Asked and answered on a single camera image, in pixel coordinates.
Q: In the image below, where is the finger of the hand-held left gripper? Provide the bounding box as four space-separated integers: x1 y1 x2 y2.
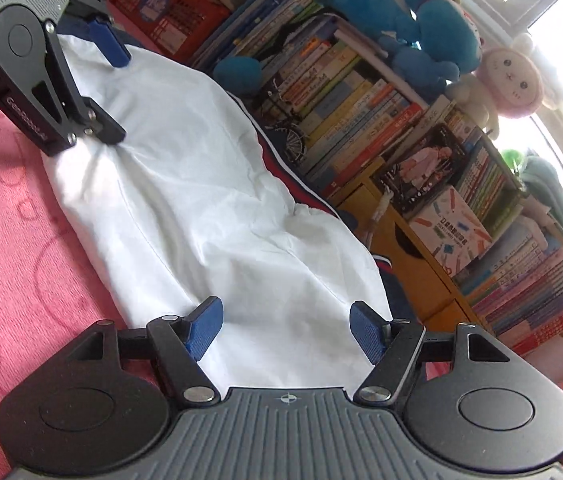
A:
0 22 127 157
64 0 130 68

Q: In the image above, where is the row of colourful workbooks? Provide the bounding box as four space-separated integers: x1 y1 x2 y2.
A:
441 125 563 361

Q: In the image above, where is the row of picture books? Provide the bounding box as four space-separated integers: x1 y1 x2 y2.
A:
189 0 462 196

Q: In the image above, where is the dark photo card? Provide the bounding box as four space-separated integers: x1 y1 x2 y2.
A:
371 122 482 213

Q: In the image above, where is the pink and white bunny plush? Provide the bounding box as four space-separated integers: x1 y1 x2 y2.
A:
446 32 555 138

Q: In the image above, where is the blue plush ball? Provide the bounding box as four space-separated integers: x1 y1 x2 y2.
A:
212 56 265 96

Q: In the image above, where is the grey rope lanyard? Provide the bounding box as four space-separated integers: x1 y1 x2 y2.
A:
361 185 395 251

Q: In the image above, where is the miniature bicycle model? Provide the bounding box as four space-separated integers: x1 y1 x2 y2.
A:
262 85 312 166

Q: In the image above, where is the large red plastic crate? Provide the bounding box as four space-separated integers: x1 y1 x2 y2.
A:
112 0 232 58

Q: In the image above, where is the navy and white jacket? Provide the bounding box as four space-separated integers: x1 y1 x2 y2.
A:
42 27 419 393

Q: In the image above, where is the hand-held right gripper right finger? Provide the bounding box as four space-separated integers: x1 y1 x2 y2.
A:
349 300 512 406

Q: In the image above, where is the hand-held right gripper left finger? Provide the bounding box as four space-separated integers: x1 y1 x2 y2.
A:
64 296 225 403

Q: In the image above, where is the blue cat plush toy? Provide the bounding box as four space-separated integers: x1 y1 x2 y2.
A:
391 0 485 93

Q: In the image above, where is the wooden desk organiser with drawers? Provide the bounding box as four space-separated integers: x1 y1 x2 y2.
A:
334 157 487 333

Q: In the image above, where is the white pencil-print box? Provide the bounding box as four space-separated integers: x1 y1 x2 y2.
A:
409 185 493 278

